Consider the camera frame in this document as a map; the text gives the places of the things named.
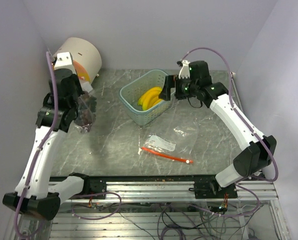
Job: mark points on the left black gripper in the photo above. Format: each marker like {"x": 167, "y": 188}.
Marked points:
{"x": 76, "y": 80}

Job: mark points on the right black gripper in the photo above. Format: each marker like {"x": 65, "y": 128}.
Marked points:
{"x": 170, "y": 81}

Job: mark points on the red grape bunch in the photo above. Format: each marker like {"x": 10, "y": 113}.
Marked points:
{"x": 86, "y": 113}

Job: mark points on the clear zip bag orange zipper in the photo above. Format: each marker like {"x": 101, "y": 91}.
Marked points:
{"x": 87, "y": 88}

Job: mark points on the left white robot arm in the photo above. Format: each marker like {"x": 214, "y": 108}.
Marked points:
{"x": 52, "y": 127}

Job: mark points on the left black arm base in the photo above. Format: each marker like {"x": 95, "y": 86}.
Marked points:
{"x": 91, "y": 185}

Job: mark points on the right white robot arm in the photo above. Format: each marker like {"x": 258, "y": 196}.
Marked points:
{"x": 257, "y": 149}

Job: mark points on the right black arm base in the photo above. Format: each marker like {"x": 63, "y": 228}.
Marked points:
{"x": 210, "y": 189}

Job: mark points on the yellow banana bunch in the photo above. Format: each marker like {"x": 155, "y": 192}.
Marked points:
{"x": 150, "y": 98}

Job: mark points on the white cylinder orange lid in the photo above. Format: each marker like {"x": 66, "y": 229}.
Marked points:
{"x": 86, "y": 57}

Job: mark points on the light blue plastic basket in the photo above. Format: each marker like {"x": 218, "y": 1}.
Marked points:
{"x": 131, "y": 93}

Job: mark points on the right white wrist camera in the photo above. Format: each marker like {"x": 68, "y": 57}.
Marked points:
{"x": 184, "y": 72}

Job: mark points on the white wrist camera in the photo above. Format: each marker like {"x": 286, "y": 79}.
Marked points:
{"x": 184, "y": 72}
{"x": 64, "y": 60}

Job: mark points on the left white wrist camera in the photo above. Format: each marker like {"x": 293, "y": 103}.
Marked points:
{"x": 64, "y": 60}

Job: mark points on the aluminium frame rail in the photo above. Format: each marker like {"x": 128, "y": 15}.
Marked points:
{"x": 142, "y": 191}

